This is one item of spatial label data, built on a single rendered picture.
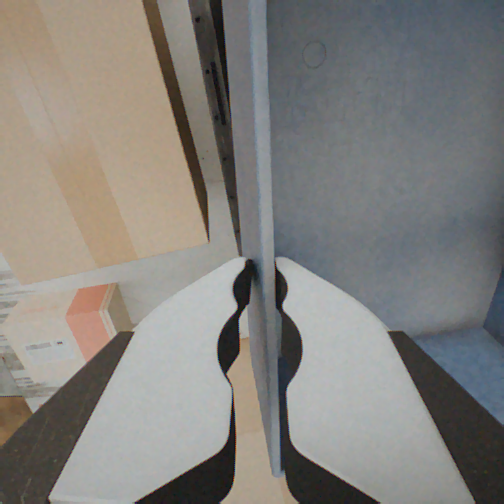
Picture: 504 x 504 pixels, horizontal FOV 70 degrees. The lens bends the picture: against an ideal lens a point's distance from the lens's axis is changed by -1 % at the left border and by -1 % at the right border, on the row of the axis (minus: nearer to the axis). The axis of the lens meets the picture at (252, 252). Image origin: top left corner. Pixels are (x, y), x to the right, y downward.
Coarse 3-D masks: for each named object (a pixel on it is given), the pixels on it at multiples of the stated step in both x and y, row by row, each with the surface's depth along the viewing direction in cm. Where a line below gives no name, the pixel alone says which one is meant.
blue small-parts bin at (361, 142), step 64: (256, 0) 7; (320, 0) 13; (384, 0) 13; (448, 0) 14; (256, 64) 8; (320, 64) 14; (384, 64) 14; (448, 64) 15; (256, 128) 9; (320, 128) 15; (384, 128) 16; (448, 128) 16; (256, 192) 10; (320, 192) 17; (384, 192) 17; (448, 192) 18; (256, 256) 11; (320, 256) 18; (384, 256) 19; (448, 256) 20; (256, 320) 14; (384, 320) 21; (448, 320) 22; (256, 384) 19
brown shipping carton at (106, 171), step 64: (0, 0) 29; (64, 0) 29; (128, 0) 30; (0, 64) 31; (64, 64) 31; (128, 64) 32; (0, 128) 33; (64, 128) 34; (128, 128) 34; (0, 192) 36; (64, 192) 37; (128, 192) 37; (192, 192) 38; (64, 256) 40; (128, 256) 41
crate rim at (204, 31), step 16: (192, 0) 24; (208, 0) 25; (192, 16) 25; (208, 16) 25; (208, 32) 25; (208, 48) 26; (208, 64) 26; (208, 80) 27; (208, 96) 27; (224, 96) 28; (224, 112) 28; (224, 128) 29; (224, 144) 29; (224, 160) 30; (224, 176) 31; (240, 240) 34; (240, 256) 35
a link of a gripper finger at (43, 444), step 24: (120, 336) 9; (96, 360) 8; (72, 384) 7; (96, 384) 7; (48, 408) 7; (72, 408) 7; (24, 432) 6; (48, 432) 6; (72, 432) 6; (0, 456) 6; (24, 456) 6; (48, 456) 6; (0, 480) 6; (24, 480) 6; (48, 480) 6
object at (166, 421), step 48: (192, 288) 10; (240, 288) 11; (144, 336) 9; (192, 336) 9; (144, 384) 7; (192, 384) 7; (96, 432) 6; (144, 432) 6; (192, 432) 6; (96, 480) 6; (144, 480) 6; (192, 480) 6
